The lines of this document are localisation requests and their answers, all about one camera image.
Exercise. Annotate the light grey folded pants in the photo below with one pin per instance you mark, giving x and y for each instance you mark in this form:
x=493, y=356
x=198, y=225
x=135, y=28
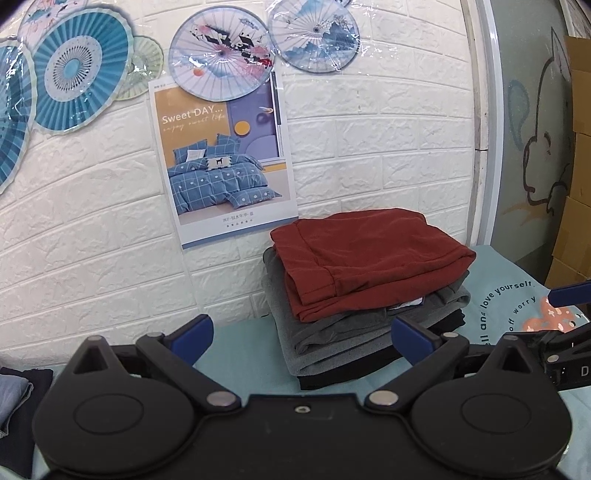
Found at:
x=281, y=295

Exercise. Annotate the white door frame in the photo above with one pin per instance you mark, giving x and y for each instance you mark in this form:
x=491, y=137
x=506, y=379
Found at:
x=487, y=115

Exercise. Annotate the large blue paper fan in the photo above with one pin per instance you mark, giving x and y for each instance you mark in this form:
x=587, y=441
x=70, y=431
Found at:
x=74, y=69

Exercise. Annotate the light blue folded jeans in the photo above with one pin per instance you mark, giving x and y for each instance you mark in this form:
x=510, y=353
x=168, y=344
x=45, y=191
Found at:
x=11, y=401

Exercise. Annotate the blue striped paper fan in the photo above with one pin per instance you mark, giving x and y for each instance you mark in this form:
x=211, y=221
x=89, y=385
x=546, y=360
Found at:
x=11, y=129

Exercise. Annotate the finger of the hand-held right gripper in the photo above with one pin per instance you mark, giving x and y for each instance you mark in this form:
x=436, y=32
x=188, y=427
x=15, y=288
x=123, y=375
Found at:
x=563, y=340
x=570, y=294

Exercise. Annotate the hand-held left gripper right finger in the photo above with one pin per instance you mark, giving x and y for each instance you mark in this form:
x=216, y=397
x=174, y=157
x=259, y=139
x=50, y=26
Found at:
x=411, y=340

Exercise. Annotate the white blue mountain paper fan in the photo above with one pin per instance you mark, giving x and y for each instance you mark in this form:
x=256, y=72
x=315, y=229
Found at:
x=314, y=37

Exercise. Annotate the teal printed bed sheet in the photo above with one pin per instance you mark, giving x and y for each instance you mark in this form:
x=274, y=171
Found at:
x=249, y=350

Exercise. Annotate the dark grey folded pants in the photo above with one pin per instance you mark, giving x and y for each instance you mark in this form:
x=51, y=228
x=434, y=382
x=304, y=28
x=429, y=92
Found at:
x=351, y=327

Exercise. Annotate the wall poster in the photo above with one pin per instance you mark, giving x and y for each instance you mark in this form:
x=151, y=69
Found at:
x=217, y=175

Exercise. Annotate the brown cardboard box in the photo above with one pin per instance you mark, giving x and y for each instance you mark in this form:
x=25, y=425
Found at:
x=565, y=276
x=582, y=166
x=581, y=83
x=575, y=230

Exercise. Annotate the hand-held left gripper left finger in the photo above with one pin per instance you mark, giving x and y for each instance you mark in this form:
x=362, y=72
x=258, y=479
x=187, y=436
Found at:
x=198, y=333

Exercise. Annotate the red pants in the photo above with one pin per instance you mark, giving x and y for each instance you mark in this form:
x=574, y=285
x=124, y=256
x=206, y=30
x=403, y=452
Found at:
x=369, y=254

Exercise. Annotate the black folded pants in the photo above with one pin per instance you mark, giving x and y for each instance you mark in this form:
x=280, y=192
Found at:
x=450, y=321

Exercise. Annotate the white black pink paper fan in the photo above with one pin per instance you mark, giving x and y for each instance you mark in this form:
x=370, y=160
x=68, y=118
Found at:
x=217, y=55

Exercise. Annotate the dark navy folded pants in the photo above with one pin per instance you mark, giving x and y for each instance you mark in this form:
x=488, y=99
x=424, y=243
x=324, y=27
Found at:
x=39, y=383

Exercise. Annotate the pale green paper fan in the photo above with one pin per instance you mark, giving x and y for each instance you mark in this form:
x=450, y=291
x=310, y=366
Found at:
x=143, y=69

